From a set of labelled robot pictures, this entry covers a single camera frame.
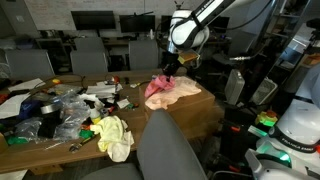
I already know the grey chair middle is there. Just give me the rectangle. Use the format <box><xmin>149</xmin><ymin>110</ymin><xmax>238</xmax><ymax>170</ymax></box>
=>
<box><xmin>70</xmin><ymin>51</ymin><xmax>108</xmax><ymax>75</ymax></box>

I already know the grey office chair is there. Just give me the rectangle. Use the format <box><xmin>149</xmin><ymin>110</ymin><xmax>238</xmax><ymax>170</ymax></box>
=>
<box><xmin>81</xmin><ymin>109</ymin><xmax>207</xmax><ymax>180</ymax></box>

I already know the right black monitor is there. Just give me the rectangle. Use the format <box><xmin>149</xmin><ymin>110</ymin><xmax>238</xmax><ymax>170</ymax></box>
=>
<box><xmin>119</xmin><ymin>15</ymin><xmax>155</xmax><ymax>33</ymax></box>

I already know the cardboard box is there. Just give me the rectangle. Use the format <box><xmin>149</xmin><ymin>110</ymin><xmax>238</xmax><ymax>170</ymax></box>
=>
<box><xmin>139</xmin><ymin>81</ymin><xmax>219</xmax><ymax>139</ymax></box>

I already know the clear plastic bag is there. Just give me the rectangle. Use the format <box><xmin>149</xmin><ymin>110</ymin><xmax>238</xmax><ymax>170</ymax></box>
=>
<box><xmin>14</xmin><ymin>90</ymin><xmax>90</xmax><ymax>141</ymax></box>

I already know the peach shirt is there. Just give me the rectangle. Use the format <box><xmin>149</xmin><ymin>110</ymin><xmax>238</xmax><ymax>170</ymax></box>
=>
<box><xmin>144</xmin><ymin>76</ymin><xmax>201</xmax><ymax>110</ymax></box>

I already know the pink shirt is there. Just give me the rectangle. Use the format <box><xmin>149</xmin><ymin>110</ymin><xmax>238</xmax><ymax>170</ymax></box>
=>
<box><xmin>144</xmin><ymin>75</ymin><xmax>175</xmax><ymax>98</ymax></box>

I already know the grey chair near table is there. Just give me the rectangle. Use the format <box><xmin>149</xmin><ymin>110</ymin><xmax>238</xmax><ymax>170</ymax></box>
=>
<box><xmin>5</xmin><ymin>49</ymin><xmax>54</xmax><ymax>79</ymax></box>

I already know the grey chair behind table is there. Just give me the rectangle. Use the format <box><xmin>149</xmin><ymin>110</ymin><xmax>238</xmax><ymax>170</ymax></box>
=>
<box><xmin>74</xmin><ymin>37</ymin><xmax>105</xmax><ymax>52</ymax></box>

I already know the white spray bottle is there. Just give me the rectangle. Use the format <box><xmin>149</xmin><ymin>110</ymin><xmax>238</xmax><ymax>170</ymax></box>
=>
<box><xmin>85</xmin><ymin>100</ymin><xmax>101</xmax><ymax>124</ymax></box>

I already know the grey chair far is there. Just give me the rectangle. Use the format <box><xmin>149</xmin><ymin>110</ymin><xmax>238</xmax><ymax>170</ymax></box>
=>
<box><xmin>129</xmin><ymin>40</ymin><xmax>158</xmax><ymax>70</ymax></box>

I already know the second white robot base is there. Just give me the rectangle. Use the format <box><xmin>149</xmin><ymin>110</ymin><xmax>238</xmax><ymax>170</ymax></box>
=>
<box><xmin>245</xmin><ymin>64</ymin><xmax>320</xmax><ymax>180</ymax></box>

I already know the white paper stack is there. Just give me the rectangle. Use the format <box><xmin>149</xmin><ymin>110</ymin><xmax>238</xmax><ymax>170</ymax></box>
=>
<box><xmin>86</xmin><ymin>82</ymin><xmax>123</xmax><ymax>98</ymax></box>

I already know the pale yellow cloth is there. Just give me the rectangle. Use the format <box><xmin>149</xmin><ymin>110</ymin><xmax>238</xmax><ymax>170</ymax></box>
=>
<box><xmin>90</xmin><ymin>116</ymin><xmax>134</xmax><ymax>162</ymax></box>

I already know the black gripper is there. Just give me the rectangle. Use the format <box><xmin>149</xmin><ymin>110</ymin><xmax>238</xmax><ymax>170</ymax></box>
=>
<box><xmin>161</xmin><ymin>52</ymin><xmax>181</xmax><ymax>76</ymax></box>

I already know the left black monitor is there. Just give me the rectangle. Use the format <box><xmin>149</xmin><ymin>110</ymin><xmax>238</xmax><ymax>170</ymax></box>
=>
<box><xmin>71</xmin><ymin>11</ymin><xmax>116</xmax><ymax>30</ymax></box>

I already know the adjustable wrench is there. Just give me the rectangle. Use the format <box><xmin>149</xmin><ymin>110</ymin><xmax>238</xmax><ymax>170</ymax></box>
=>
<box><xmin>69</xmin><ymin>135</ymin><xmax>96</xmax><ymax>153</ymax></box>

